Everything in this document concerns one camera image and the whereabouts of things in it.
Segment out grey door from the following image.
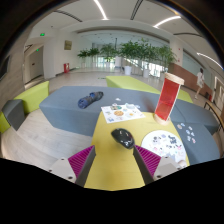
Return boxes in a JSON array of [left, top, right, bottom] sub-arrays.
[[29, 48, 44, 80]]

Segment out round white printed mouse pad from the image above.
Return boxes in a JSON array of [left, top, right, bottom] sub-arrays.
[[140, 129, 188, 167]]

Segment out black computer mouse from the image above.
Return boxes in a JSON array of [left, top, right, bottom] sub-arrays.
[[110, 127, 136, 150]]

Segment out lime green bench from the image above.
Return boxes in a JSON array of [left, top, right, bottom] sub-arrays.
[[176, 88, 194, 104], [105, 75, 162, 95], [0, 80, 50, 134]]

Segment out person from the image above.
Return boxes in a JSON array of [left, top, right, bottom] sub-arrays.
[[195, 68, 206, 100]]

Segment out dark grey seat block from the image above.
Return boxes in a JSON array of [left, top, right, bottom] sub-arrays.
[[1, 98, 26, 132]]

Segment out folded dark blue umbrella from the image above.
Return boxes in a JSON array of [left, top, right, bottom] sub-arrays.
[[77, 90, 105, 110]]

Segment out wooden bench with black legs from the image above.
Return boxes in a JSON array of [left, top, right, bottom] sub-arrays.
[[203, 100, 224, 132]]

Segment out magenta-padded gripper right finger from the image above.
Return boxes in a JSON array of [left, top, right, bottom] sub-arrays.
[[132, 145, 183, 186]]

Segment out ceiling strip lights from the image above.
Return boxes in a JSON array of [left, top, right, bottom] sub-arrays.
[[92, 0, 224, 69]]

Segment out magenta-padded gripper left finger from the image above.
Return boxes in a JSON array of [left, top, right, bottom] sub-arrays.
[[48, 145, 97, 188]]

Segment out white sticker sheet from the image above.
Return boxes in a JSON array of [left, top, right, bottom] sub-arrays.
[[100, 103, 147, 125]]

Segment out group of potted plants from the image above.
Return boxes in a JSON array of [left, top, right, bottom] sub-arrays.
[[77, 38, 178, 79]]

